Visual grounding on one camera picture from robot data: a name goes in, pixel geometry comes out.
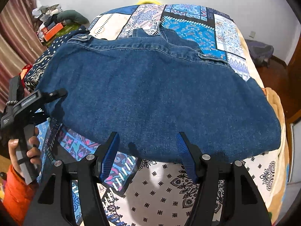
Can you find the red striped curtain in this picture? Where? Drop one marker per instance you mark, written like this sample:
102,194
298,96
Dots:
16,40

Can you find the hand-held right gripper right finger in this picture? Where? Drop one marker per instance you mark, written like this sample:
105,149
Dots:
185,156

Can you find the person's left forearm orange sleeve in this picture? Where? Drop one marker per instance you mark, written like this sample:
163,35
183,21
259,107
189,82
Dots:
18,193

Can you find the white wall socket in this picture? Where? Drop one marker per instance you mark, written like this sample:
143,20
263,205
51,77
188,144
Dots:
252,34

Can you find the navy white patterned garment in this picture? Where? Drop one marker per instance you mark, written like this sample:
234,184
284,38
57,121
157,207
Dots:
42,61

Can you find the green patterned cloth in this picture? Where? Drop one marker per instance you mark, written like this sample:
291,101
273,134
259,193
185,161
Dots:
70,27

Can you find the wooden door frame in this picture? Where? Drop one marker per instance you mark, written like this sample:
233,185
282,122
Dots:
295,80

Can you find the pile of clutter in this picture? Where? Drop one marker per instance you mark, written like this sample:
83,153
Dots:
45,13

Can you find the grey backpack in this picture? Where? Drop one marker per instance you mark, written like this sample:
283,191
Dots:
259,53

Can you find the blue patchwork blanket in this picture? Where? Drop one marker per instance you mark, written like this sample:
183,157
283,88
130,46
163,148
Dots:
188,26

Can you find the red plush toy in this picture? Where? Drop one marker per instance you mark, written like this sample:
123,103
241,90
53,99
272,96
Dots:
25,71

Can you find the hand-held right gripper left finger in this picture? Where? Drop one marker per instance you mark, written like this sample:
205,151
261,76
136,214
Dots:
109,156

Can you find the orange box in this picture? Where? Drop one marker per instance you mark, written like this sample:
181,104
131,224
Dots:
53,31

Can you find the blue denim jacket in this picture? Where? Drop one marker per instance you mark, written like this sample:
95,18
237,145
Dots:
152,94

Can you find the person's left hand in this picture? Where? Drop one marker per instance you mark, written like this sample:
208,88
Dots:
34,154

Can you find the cream fleece blanket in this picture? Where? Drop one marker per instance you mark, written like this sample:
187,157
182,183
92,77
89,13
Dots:
279,113

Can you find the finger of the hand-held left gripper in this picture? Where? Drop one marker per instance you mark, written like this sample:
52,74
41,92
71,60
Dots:
54,94
41,118

